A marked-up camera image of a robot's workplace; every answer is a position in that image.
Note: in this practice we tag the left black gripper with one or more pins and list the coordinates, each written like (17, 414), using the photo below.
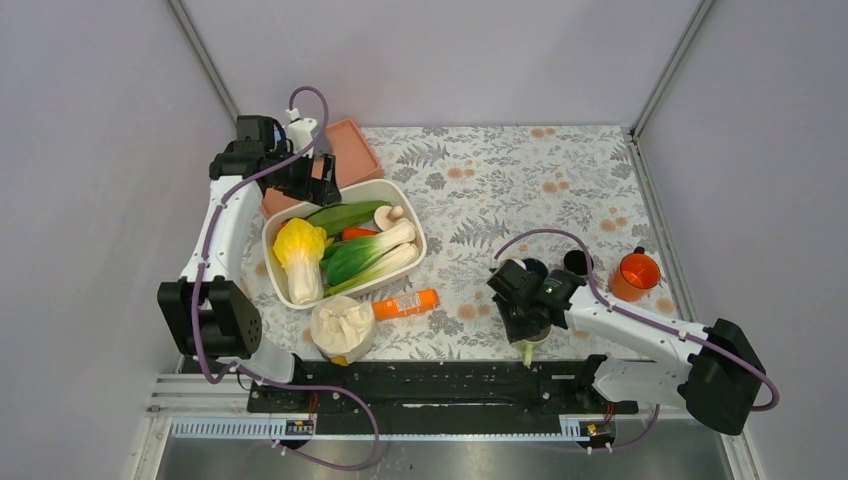
(322, 191)

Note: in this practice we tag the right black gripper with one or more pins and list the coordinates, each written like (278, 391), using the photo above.
(513, 331)

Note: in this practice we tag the navy round cup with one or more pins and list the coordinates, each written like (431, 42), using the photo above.
(536, 267)

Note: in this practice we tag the light green mug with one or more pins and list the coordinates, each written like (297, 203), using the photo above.
(528, 346)

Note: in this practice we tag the dark brown mug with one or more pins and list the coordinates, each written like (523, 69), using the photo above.
(578, 263)

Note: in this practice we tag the orange mug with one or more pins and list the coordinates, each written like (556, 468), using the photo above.
(635, 276)

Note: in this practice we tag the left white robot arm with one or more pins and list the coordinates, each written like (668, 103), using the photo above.
(209, 316)

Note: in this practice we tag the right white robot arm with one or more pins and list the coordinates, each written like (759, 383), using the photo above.
(711, 372)

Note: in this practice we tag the green leaf vegetable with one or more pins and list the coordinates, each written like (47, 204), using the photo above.
(336, 218)

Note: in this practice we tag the pink tray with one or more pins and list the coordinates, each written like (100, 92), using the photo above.
(356, 163)

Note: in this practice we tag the red pepper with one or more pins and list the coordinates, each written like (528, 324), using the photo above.
(357, 232)

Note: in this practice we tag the yellow napa cabbage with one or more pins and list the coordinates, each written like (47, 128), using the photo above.
(299, 247)

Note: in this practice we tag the white mushroom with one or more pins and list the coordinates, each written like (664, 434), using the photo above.
(386, 217)

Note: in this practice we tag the upper bok choy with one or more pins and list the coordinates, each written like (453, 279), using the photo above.
(356, 255)

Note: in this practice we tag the bok choy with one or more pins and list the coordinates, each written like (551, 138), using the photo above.
(396, 259)
(356, 255)

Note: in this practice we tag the lower bok choy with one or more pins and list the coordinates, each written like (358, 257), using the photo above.
(396, 259)

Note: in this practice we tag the orange tube package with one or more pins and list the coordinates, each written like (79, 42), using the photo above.
(406, 305)

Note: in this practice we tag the floral table mat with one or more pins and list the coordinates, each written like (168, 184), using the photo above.
(480, 192)

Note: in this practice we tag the cream cloth bag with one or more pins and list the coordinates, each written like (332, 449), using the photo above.
(343, 329)

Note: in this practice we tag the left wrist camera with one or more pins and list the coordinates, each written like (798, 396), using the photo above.
(299, 130)

